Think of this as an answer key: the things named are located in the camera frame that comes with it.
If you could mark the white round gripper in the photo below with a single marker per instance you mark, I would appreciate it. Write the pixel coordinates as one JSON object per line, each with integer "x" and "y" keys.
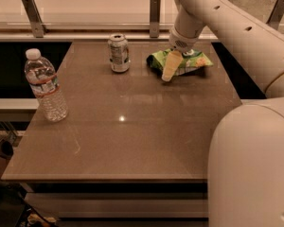
{"x": 179, "y": 43}

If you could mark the green rice chip bag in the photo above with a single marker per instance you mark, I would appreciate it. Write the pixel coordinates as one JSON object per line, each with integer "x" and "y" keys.
{"x": 190, "y": 61}

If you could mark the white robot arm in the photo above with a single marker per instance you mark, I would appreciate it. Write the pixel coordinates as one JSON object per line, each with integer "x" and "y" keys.
{"x": 245, "y": 173}

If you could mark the clear plastic water bottle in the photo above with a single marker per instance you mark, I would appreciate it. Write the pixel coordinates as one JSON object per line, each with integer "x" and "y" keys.
{"x": 43, "y": 81}

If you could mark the silver soda can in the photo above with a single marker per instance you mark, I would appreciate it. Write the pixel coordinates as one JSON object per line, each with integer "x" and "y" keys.
{"x": 119, "y": 53}

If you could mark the glass railing panel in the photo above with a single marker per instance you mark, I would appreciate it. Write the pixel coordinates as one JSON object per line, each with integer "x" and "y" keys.
{"x": 87, "y": 14}

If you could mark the brown box at left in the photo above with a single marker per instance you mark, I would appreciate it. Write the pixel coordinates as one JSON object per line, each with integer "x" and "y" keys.
{"x": 6, "y": 152}

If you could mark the middle metal railing bracket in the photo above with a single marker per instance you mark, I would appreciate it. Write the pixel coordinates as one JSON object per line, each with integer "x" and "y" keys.
{"x": 155, "y": 6}

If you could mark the metal railing bracket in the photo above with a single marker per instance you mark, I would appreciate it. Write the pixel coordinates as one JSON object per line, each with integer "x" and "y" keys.
{"x": 276, "y": 15}
{"x": 37, "y": 26}
{"x": 155, "y": 6}

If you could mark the right metal railing bracket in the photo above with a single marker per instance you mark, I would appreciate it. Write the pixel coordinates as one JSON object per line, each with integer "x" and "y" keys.
{"x": 276, "y": 15}

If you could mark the left metal railing bracket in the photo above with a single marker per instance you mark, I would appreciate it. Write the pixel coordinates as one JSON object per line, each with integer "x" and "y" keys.
{"x": 37, "y": 26}

